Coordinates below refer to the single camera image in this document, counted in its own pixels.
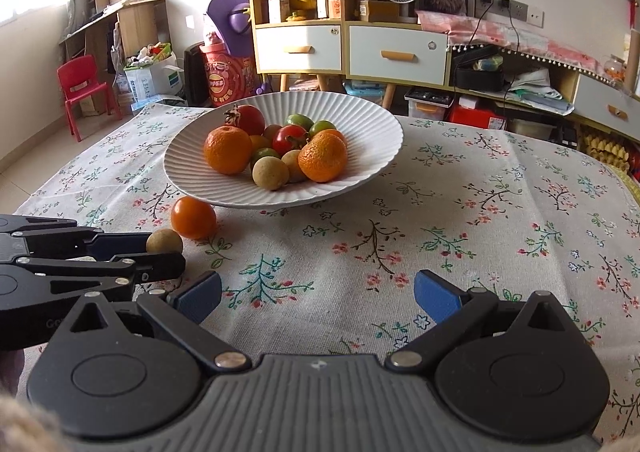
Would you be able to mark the floral tablecloth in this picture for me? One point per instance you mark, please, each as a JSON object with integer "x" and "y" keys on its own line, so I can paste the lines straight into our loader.
{"x": 480, "y": 208}

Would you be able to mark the red plastic chair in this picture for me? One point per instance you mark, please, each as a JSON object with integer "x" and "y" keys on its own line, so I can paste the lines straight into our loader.
{"x": 78, "y": 79}

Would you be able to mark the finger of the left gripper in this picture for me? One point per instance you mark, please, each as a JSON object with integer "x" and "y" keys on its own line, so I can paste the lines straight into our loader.
{"x": 108, "y": 245}
{"x": 153, "y": 267}

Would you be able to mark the white wooden cabinet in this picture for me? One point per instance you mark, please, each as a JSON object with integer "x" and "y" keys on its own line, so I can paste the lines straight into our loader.
{"x": 325, "y": 38}

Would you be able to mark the dark green tomato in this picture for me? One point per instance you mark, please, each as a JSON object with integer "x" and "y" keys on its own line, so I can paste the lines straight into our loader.
{"x": 300, "y": 120}

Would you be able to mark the red box under cabinet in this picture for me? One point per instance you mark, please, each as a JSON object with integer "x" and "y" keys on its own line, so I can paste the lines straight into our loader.
{"x": 476, "y": 117}

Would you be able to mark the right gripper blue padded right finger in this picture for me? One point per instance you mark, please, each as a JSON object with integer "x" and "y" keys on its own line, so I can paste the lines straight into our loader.
{"x": 458, "y": 315}

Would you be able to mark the white storage box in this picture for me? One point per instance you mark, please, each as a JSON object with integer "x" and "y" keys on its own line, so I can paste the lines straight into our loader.
{"x": 161, "y": 77}

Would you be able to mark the light green tomato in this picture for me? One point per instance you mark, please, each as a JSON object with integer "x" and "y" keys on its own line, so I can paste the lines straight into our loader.
{"x": 319, "y": 126}

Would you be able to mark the purple toy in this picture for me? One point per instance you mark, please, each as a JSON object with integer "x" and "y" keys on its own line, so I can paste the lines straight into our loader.
{"x": 233, "y": 21}

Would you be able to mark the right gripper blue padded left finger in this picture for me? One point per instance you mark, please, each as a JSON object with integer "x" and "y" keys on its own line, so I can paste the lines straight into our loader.
{"x": 177, "y": 317}

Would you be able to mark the red tomato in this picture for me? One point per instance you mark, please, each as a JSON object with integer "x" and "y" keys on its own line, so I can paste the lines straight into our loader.
{"x": 289, "y": 137}
{"x": 247, "y": 118}

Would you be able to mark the large orange front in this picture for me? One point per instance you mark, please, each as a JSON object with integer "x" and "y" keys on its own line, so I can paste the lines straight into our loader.
{"x": 227, "y": 150}

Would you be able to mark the white ribbed plate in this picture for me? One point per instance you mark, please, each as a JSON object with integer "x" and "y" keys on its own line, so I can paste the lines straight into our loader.
{"x": 372, "y": 134}

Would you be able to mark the wooden desk left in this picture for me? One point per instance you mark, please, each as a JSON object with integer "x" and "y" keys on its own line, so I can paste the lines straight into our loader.
{"x": 120, "y": 6}

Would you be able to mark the low side cabinet right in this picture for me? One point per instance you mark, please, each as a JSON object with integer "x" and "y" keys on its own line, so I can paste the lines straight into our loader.
{"x": 590, "y": 98}

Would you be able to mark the orange tomato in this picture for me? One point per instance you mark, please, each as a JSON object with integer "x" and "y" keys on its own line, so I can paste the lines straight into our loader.
{"x": 271, "y": 131}
{"x": 193, "y": 219}

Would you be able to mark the red printed bucket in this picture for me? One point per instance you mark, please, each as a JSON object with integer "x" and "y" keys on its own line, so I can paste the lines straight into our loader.
{"x": 229, "y": 77}

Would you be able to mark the small yellow tomato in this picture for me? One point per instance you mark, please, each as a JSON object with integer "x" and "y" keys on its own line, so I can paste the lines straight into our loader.
{"x": 259, "y": 142}

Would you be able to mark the brown longan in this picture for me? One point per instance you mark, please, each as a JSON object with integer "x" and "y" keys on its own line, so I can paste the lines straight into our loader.
{"x": 295, "y": 174}
{"x": 270, "y": 173}
{"x": 164, "y": 241}

